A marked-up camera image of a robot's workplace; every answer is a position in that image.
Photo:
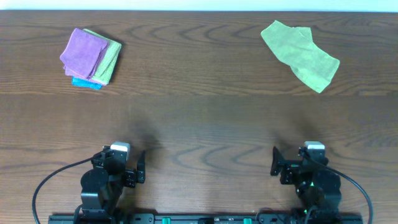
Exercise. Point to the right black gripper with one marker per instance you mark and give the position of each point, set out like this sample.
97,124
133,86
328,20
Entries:
286,173

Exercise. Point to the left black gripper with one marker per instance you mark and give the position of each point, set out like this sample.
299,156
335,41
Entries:
132,177

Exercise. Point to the light green microfiber cloth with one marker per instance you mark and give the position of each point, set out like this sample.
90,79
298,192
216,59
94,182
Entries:
294,47

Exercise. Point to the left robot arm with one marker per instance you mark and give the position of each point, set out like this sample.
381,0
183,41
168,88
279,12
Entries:
102,186

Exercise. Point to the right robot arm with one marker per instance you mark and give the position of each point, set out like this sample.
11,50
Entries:
317,188

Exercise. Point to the green folded cloth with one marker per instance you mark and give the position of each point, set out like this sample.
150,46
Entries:
106,66

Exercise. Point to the blue folded cloth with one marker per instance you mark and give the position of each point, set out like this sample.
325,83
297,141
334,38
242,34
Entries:
85,84

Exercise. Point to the purple folded cloth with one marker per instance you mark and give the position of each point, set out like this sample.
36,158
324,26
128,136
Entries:
82,54

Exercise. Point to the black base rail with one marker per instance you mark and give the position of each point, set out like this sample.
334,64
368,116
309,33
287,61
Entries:
148,218

